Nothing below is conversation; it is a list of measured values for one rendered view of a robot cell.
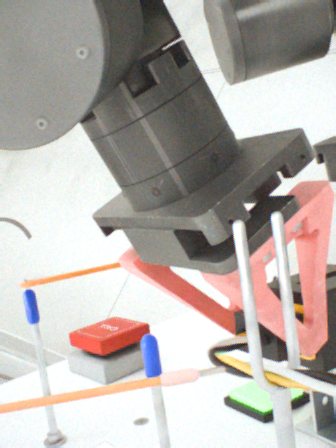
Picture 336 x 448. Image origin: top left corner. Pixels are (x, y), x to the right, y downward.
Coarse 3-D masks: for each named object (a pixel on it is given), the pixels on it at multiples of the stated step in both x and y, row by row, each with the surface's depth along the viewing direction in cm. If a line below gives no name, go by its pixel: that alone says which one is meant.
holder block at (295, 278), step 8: (328, 264) 32; (328, 272) 31; (296, 280) 30; (328, 280) 29; (272, 288) 29; (296, 288) 28; (328, 288) 27; (280, 296) 29; (296, 296) 28; (328, 296) 27; (328, 304) 27; (328, 312) 27; (328, 320) 27; (328, 328) 27; (328, 336) 27; (328, 344) 27; (320, 352) 27; (328, 352) 27; (304, 360) 28; (312, 360) 27; (320, 360) 27; (328, 360) 27; (312, 368) 27; (320, 368) 27; (328, 368) 27
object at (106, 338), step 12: (96, 324) 48; (108, 324) 47; (120, 324) 47; (132, 324) 46; (144, 324) 46; (72, 336) 46; (84, 336) 45; (96, 336) 44; (108, 336) 44; (120, 336) 44; (132, 336) 45; (84, 348) 45; (96, 348) 43; (108, 348) 43; (120, 348) 45
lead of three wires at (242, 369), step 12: (240, 336) 26; (216, 348) 24; (228, 348) 25; (216, 360) 21; (228, 360) 20; (240, 360) 20; (228, 372) 20; (240, 372) 20; (264, 372) 18; (276, 372) 18; (288, 384) 18
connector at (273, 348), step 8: (240, 312) 28; (240, 320) 28; (240, 328) 28; (264, 328) 26; (264, 336) 26; (272, 336) 26; (264, 344) 26; (272, 344) 26; (280, 344) 26; (248, 352) 28; (264, 352) 27; (272, 352) 26; (280, 352) 26; (272, 360) 26; (280, 360) 26
